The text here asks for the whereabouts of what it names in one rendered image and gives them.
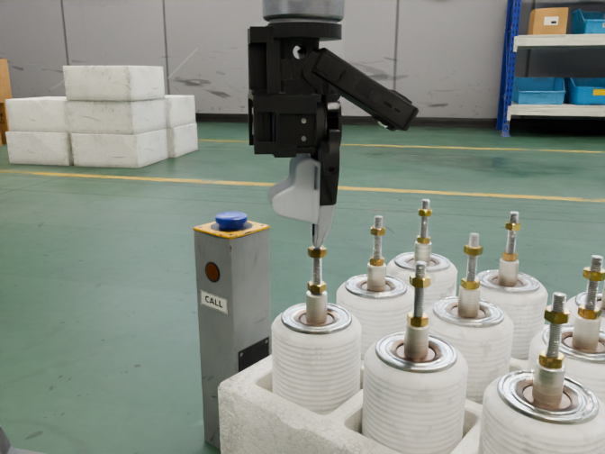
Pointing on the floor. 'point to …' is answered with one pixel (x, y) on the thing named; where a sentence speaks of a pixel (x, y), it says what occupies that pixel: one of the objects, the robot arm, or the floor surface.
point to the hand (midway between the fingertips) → (323, 232)
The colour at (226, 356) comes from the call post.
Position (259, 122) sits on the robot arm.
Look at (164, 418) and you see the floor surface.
